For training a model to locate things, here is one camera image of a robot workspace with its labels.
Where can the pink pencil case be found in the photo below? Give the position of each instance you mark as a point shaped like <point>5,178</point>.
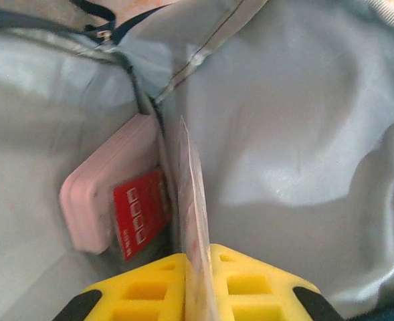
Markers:
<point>93,200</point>

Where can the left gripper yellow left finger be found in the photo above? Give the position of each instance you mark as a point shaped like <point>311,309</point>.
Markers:
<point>156,277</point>

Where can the red card pack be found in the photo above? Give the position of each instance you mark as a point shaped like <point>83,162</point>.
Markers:
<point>140,214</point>

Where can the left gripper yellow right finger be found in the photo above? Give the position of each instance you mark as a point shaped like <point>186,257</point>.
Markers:
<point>277,281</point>

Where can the navy blue student backpack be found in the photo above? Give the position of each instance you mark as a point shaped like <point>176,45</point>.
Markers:
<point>283,133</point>

